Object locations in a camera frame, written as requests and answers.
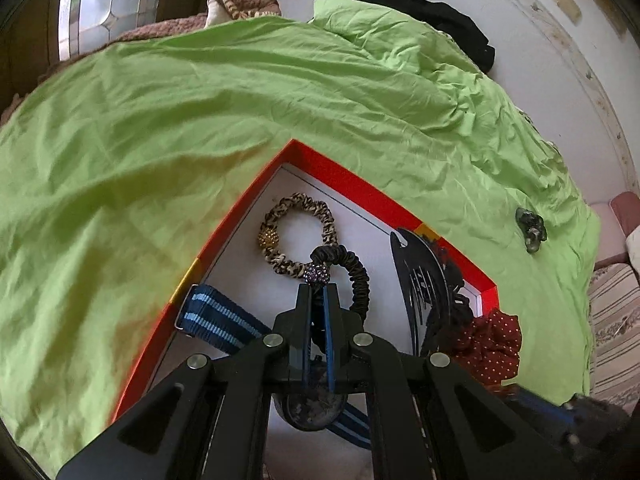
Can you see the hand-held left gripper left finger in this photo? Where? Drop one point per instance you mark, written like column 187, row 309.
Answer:
column 303, row 350

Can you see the leopard scrunchie with gold ball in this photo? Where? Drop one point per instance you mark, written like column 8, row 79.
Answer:
column 327, row 220

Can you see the dark wooden window frame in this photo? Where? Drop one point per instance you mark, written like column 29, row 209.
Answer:
column 30, row 35

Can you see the tan wall block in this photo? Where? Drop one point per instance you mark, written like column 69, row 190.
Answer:
column 570, row 8

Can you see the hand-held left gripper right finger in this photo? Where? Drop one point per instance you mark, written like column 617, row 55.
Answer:
column 330, row 350

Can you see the brown patterned pillow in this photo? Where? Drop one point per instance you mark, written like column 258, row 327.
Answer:
column 240, row 7

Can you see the black hair comb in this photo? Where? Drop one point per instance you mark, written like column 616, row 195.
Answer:
column 417, row 285

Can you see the green bedsheet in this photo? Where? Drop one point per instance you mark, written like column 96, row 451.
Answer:
column 200, row 135

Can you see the brown quilted blanket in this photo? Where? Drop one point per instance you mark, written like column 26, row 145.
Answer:
column 165, row 25

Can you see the striped beige cushion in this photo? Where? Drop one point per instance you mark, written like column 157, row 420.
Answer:
column 615, row 325

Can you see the dark green hair claw clip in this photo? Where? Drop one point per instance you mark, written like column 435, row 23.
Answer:
column 531, row 227

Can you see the red polka dot scrunchie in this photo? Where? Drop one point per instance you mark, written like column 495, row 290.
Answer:
column 492, row 352

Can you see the stained glass window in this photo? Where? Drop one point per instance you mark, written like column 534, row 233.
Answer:
column 110, row 5

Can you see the black garment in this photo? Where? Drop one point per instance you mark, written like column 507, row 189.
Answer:
column 440, row 15

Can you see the red box with white inside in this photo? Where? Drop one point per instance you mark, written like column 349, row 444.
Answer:
column 350, row 170

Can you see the black scrunchie with beaded ball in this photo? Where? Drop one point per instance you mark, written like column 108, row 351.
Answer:
column 361, row 280

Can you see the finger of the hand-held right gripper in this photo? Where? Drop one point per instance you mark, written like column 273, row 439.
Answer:
column 537, row 401

